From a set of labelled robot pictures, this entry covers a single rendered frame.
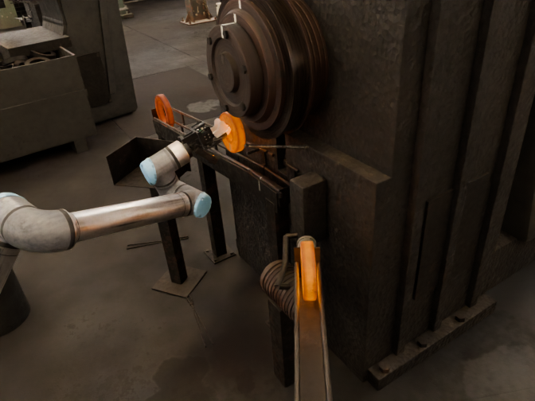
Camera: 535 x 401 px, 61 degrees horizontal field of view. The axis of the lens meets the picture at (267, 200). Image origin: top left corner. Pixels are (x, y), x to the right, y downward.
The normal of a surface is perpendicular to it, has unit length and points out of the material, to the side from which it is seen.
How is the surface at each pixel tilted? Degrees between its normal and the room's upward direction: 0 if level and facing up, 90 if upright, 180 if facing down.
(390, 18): 90
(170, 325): 0
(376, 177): 0
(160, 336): 1
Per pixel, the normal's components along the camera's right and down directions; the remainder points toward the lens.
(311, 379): -0.06, -0.90
